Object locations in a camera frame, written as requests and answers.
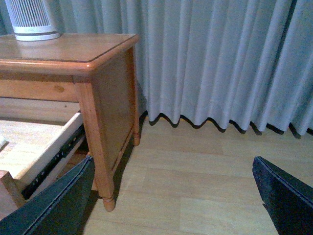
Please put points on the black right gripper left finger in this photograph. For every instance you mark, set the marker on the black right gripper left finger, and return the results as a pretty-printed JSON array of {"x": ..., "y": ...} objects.
[{"x": 58, "y": 209}]

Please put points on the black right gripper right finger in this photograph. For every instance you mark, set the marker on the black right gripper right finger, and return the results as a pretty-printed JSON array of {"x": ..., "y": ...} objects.
[{"x": 288, "y": 200}]

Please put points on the wooden drawer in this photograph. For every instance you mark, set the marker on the wooden drawer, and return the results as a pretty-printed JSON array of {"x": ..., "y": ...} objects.
[{"x": 37, "y": 139}]

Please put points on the wooden nightstand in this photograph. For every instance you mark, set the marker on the wooden nightstand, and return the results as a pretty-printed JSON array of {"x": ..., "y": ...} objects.
[{"x": 95, "y": 70}]

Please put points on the white cylindrical air purifier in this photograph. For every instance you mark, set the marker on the white cylindrical air purifier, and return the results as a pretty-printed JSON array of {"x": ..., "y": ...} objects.
[{"x": 32, "y": 20}]

